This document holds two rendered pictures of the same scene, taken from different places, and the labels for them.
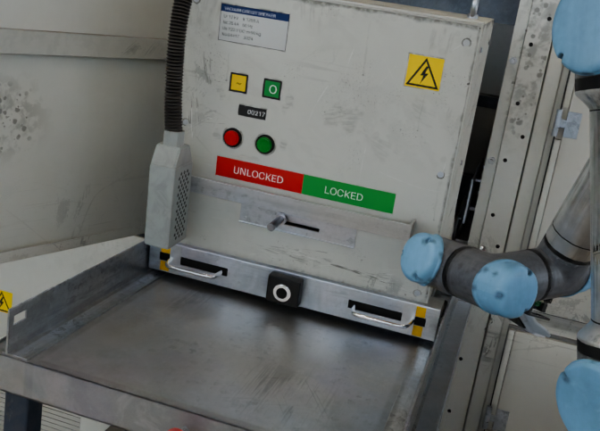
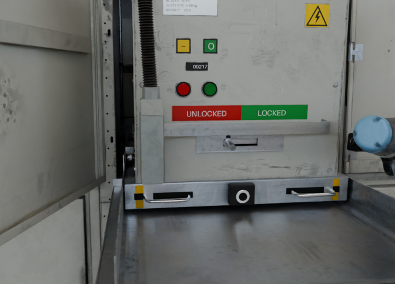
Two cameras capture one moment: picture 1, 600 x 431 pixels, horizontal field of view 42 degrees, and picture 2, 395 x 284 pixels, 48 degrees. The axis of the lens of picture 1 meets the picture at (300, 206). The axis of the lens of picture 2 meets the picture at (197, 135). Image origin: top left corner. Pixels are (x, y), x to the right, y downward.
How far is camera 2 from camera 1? 0.67 m
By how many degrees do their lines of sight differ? 24
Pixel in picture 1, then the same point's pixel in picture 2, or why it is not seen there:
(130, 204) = (75, 170)
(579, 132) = (363, 56)
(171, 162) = (158, 111)
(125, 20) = (57, 20)
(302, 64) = (231, 23)
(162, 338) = (203, 250)
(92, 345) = (167, 271)
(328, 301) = (271, 193)
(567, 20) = not seen: outside the picture
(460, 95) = (341, 27)
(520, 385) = not seen: hidden behind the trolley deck
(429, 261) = (387, 132)
